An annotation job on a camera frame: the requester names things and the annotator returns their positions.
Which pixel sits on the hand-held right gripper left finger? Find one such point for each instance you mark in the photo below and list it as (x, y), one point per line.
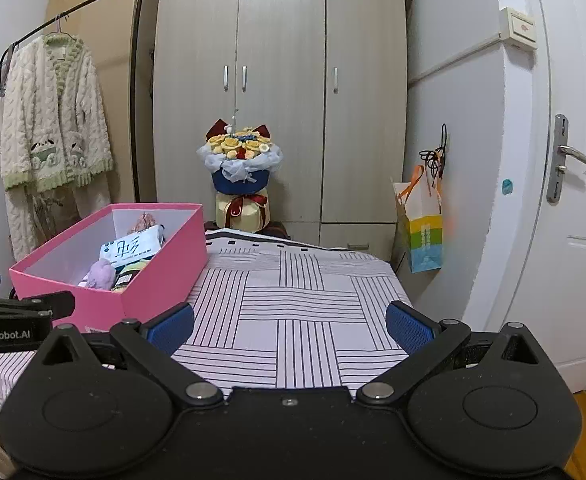
(170, 330)

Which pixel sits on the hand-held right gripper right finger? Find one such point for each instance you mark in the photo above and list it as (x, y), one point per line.
(410, 330)

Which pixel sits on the pink cardboard box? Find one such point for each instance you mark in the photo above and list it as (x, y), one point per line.
(163, 275)

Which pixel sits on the light pink plush toy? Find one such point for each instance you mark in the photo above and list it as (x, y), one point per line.
(100, 272)

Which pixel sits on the blue white tissue packet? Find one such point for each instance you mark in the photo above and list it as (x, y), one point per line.
(128, 247)

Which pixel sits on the pink floral cloth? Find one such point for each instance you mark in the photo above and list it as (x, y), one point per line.
(145, 222)

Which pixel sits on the cream fleece pajama pants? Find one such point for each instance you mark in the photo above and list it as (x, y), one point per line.
(23, 220)

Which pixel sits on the colourful paper bag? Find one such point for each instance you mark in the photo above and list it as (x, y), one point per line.
(423, 240)

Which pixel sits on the cream gift box red ribbon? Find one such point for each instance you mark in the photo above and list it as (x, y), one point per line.
(253, 215)

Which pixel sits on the small teal sticker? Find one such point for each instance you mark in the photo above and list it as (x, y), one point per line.
(508, 186)

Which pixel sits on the cream knitted robe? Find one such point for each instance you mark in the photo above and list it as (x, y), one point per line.
(48, 110)

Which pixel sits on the yellow blue flower bouquet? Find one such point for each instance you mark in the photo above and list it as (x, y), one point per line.
(238, 160)

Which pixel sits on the white door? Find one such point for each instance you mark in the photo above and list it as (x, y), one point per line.
(583, 260)

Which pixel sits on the black clothes rack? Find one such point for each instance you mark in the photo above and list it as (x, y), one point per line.
(135, 110)

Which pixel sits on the tall cardboard box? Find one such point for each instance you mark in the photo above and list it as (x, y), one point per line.
(108, 20)

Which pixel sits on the beige wardrobe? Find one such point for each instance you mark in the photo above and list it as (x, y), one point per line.
(283, 60)

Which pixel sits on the beige wall switch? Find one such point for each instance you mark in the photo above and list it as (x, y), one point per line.
(519, 29)

